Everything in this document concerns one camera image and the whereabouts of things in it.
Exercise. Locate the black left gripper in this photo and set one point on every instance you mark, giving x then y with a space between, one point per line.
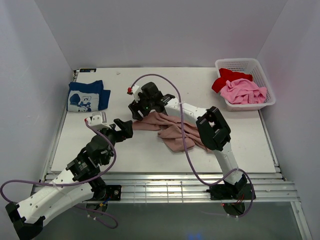
126 132

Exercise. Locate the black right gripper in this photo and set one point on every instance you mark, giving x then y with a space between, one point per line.
135 107

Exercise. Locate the dusty pink printed t-shirt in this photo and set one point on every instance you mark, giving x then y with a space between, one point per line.
169 129

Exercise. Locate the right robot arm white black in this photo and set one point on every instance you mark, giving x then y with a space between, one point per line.
214 133

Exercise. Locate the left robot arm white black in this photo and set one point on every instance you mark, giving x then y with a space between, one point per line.
79 181

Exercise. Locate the folded blue printed t-shirt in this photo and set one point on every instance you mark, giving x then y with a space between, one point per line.
87 97

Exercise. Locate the small blue label sticker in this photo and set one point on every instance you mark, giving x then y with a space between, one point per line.
87 70

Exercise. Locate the red t-shirt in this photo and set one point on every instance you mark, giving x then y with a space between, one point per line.
228 75

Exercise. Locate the bright pink t-shirt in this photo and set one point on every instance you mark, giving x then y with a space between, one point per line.
243 92

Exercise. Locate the white plastic laundry basket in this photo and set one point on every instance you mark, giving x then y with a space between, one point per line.
252 67

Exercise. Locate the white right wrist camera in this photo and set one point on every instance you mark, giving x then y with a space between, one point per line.
134 92

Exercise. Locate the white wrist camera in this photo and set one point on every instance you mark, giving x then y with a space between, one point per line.
134 92
98 121

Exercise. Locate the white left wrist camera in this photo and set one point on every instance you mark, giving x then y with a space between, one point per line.
98 121

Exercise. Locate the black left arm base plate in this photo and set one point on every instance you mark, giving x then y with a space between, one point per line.
112 193

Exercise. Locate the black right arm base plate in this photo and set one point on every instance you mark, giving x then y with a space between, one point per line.
227 192

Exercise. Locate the aluminium table frame rails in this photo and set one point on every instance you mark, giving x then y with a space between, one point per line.
185 188

